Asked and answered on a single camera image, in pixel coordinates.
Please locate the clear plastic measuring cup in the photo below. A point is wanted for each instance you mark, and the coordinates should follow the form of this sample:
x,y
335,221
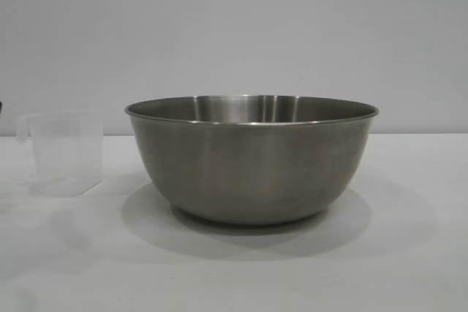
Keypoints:
x,y
66,158

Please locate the stainless steel mixing bowl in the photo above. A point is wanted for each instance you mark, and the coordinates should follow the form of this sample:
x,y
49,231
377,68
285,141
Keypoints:
x,y
252,166

